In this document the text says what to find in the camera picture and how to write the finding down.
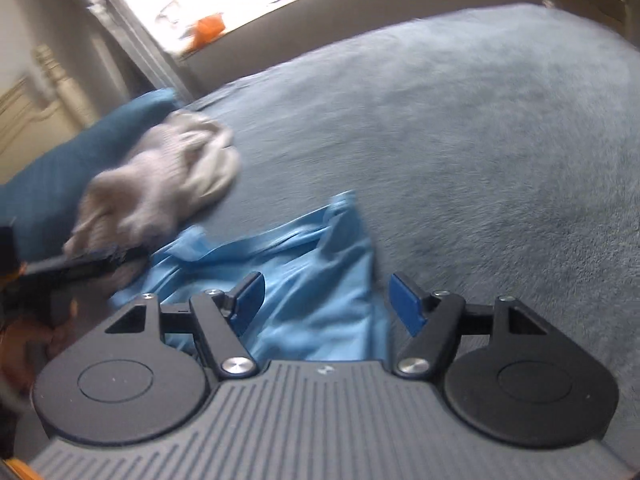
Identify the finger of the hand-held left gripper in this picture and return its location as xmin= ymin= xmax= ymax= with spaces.
xmin=22 ymin=245 xmax=152 ymax=282

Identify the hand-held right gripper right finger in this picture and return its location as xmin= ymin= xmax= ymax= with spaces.
xmin=389 ymin=272 xmax=551 ymax=379

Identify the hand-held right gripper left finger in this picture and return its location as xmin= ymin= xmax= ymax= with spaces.
xmin=104 ymin=271 xmax=266 ymax=379

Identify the light blue shirt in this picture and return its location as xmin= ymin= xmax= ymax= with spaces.
xmin=109 ymin=191 xmax=396 ymax=362

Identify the person's left hand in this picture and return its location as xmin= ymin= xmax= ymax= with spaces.
xmin=0 ymin=299 xmax=78 ymax=395

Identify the dark teal pillow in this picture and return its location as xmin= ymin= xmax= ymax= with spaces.
xmin=0 ymin=87 xmax=182 ymax=261

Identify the grey knitted sweater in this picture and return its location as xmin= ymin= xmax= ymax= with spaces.
xmin=62 ymin=110 xmax=236 ymax=291

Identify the beige cloth garment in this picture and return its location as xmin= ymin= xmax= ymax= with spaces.
xmin=187 ymin=122 xmax=242 ymax=207

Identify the cream carved headboard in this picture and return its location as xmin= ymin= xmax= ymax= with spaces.
xmin=0 ymin=45 xmax=97 ymax=171

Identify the grey-blue fleece blanket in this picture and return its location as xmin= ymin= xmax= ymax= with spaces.
xmin=107 ymin=2 xmax=640 ymax=461

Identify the grey curtain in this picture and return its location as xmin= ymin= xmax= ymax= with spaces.
xmin=65 ymin=0 xmax=197 ymax=106

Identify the orange object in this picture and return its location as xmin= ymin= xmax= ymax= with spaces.
xmin=182 ymin=12 xmax=227 ymax=54

